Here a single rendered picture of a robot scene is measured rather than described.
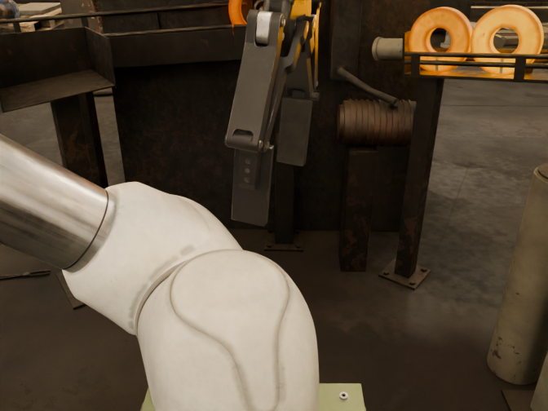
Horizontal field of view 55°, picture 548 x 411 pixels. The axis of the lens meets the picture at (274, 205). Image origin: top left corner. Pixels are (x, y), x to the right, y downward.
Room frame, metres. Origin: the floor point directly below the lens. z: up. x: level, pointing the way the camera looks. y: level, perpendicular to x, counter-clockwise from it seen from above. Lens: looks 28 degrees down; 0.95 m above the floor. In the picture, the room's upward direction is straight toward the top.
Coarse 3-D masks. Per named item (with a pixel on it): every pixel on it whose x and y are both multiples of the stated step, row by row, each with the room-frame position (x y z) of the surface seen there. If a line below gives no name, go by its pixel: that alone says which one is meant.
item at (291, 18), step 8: (272, 0) 0.41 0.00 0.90; (280, 0) 0.41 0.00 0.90; (288, 0) 0.41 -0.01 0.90; (296, 0) 0.43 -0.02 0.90; (304, 0) 0.45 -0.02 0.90; (264, 8) 0.42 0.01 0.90; (272, 8) 0.41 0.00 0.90; (280, 8) 0.41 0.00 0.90; (288, 8) 0.41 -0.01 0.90; (296, 8) 0.43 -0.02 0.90; (304, 8) 0.46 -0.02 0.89; (288, 16) 0.41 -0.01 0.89; (296, 16) 0.43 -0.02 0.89; (304, 16) 0.45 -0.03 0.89; (288, 24) 0.41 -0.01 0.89; (296, 24) 0.43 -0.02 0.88; (288, 32) 0.41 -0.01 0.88; (288, 40) 0.42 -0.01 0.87; (288, 48) 0.42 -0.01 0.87; (280, 56) 0.42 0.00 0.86
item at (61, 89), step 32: (32, 32) 1.38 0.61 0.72; (64, 32) 1.42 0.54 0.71; (96, 32) 1.37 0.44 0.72; (0, 64) 1.33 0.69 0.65; (32, 64) 1.37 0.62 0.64; (64, 64) 1.41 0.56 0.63; (96, 64) 1.40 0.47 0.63; (0, 96) 1.14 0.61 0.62; (32, 96) 1.24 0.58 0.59; (64, 96) 1.22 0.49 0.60; (64, 128) 1.28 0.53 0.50; (64, 160) 1.28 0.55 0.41; (64, 288) 1.26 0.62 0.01
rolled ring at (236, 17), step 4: (232, 0) 1.55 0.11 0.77; (236, 0) 1.55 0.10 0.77; (240, 0) 1.55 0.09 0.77; (228, 4) 1.55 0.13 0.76; (232, 4) 1.55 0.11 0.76; (236, 4) 1.55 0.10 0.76; (240, 4) 1.55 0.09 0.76; (228, 8) 1.55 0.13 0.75; (232, 8) 1.55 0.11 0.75; (236, 8) 1.55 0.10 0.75; (240, 8) 1.55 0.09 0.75; (232, 12) 1.55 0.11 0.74; (236, 12) 1.55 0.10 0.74; (240, 12) 1.55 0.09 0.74; (232, 16) 1.55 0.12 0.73; (236, 16) 1.55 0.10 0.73; (240, 16) 1.55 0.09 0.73; (232, 20) 1.55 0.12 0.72; (236, 20) 1.55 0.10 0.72; (240, 20) 1.55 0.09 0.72; (244, 20) 1.56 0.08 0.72
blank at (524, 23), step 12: (492, 12) 1.26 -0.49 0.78; (504, 12) 1.24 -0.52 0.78; (516, 12) 1.23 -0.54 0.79; (528, 12) 1.21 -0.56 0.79; (480, 24) 1.27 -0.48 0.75; (492, 24) 1.25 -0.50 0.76; (504, 24) 1.24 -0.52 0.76; (516, 24) 1.22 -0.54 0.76; (528, 24) 1.21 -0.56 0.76; (540, 24) 1.21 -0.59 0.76; (480, 36) 1.27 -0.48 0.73; (492, 36) 1.26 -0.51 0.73; (528, 36) 1.21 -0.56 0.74; (540, 36) 1.19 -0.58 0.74; (480, 48) 1.26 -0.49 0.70; (492, 48) 1.26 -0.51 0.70; (528, 48) 1.20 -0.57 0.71; (540, 48) 1.20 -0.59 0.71; (480, 60) 1.26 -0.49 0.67; (492, 60) 1.25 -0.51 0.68; (504, 60) 1.23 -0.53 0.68; (528, 60) 1.20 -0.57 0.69; (492, 72) 1.24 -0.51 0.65; (504, 72) 1.23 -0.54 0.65
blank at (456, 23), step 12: (432, 12) 1.34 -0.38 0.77; (444, 12) 1.32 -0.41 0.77; (456, 12) 1.31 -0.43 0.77; (420, 24) 1.36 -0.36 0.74; (432, 24) 1.34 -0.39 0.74; (444, 24) 1.32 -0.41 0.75; (456, 24) 1.30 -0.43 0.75; (468, 24) 1.30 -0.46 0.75; (420, 36) 1.36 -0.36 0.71; (456, 36) 1.30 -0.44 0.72; (468, 36) 1.28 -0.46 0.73; (420, 48) 1.35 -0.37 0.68; (432, 48) 1.36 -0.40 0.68; (456, 48) 1.30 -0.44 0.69; (468, 48) 1.28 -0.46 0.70; (456, 60) 1.30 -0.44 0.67; (432, 72) 1.33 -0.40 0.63; (444, 72) 1.31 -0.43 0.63
